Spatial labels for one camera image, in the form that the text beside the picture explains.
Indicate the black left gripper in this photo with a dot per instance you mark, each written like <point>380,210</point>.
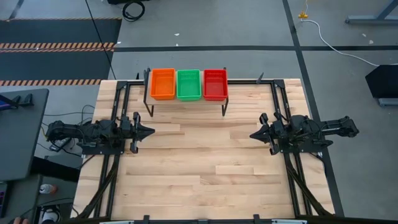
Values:
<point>129,130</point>

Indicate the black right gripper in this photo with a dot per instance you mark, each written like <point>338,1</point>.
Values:
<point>280,133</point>

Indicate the orange plastic basket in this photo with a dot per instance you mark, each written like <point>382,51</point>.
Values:
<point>162,84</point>

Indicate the green plastic basket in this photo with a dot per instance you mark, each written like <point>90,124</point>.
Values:
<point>188,85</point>

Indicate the red plastic basket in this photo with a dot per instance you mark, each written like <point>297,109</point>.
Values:
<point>215,87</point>

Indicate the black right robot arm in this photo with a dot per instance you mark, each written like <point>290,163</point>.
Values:
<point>326,127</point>

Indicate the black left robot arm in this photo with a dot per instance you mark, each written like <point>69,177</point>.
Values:
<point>77,130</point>

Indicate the wooden shelf with black legs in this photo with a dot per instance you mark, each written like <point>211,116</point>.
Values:
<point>186,102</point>

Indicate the black table clamp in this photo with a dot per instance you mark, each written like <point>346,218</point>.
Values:
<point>259,78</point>

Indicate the black power adapter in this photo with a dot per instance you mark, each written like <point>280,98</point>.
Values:
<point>57,146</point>

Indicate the white bottle with orange cap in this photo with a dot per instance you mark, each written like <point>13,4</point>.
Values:
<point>46,188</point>

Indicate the black hazard-striped floor mat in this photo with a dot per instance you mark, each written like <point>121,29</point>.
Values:
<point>46,65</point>

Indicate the black desk stand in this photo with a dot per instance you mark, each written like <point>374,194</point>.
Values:
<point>28,100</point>

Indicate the black desk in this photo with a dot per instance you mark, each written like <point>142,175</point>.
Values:
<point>21,140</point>

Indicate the person's shoe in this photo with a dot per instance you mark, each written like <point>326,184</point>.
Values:
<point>49,216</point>

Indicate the black equipment base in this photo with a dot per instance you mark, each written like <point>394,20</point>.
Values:
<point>124,1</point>

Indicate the person's hand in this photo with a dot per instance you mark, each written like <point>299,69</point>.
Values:
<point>20,221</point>

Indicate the grey metal stand base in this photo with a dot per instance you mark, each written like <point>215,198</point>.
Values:
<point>367,20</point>

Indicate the white table bracket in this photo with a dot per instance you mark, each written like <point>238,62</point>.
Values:
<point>118,222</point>
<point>289,221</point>

